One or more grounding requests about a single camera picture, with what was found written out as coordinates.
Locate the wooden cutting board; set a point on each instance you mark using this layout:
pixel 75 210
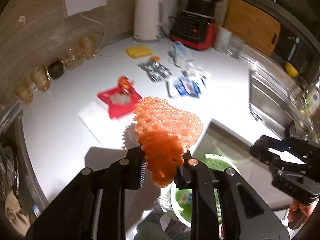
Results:
pixel 254 26

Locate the dish soap bottle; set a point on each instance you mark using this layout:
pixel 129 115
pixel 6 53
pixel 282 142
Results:
pixel 312 98

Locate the right hand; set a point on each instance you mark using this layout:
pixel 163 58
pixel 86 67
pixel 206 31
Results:
pixel 299 213

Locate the dark round jar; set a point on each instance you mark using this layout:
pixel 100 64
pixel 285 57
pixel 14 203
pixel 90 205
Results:
pixel 56 69

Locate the red snack packet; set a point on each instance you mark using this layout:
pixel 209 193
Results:
pixel 120 101

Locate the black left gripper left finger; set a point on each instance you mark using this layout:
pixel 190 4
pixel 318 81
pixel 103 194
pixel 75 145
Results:
pixel 92 205

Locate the clear glass jar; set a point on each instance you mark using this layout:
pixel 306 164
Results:
pixel 235 47

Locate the green perforated trash basket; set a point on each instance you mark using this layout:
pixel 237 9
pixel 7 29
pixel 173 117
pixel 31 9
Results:
pixel 193 197

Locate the stainless steel sink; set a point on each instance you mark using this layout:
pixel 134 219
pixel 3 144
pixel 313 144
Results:
pixel 274 106

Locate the amber glass cup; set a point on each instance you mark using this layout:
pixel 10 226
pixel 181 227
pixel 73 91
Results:
pixel 40 78
pixel 72 60
pixel 88 47
pixel 23 91

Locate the white paper sheet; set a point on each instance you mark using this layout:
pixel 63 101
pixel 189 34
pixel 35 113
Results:
pixel 97 120

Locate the white wall socket panel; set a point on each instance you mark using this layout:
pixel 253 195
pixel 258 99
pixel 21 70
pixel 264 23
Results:
pixel 73 7

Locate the yellow foam fruit net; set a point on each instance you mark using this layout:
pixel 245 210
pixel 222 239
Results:
pixel 138 51

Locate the white electric kettle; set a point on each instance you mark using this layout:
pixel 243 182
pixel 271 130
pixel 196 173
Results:
pixel 149 17

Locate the orange foam fruit net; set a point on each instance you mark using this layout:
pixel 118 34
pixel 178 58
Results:
pixel 165 133

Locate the silver pill blister pack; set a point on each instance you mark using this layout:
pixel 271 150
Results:
pixel 155 70

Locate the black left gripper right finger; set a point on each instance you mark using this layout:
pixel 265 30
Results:
pixel 225 205

